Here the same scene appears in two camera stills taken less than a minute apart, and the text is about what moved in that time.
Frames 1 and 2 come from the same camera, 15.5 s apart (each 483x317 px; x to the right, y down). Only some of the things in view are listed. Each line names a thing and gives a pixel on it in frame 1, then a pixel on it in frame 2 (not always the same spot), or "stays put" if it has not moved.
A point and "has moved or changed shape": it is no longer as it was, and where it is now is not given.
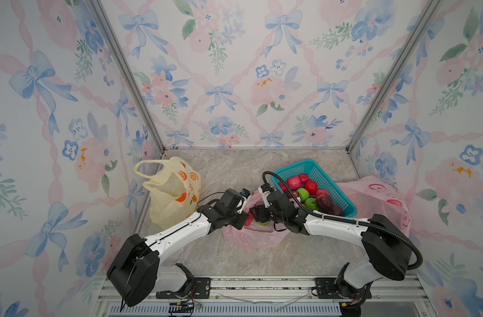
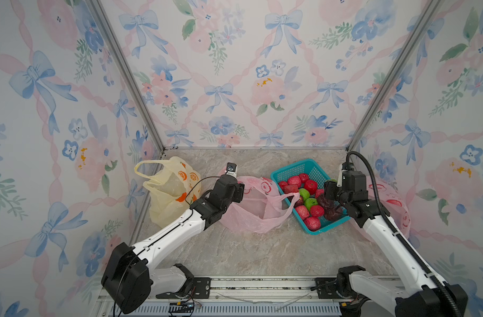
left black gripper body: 236,219 → 238,196
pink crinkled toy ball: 320,191 has moved or changed shape
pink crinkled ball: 294,182 stays put
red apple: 304,177 stays put
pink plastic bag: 254,235 has moved or changed shape
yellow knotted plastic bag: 176,196 stays put
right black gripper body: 265,214 → 334,192
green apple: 311,203 stays put
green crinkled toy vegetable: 303,193 stays put
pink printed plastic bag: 372,195 stays put
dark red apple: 295,193 has moved or changed shape
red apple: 311,187 stays put
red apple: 249,219 → 290,189
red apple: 283,187 stays put
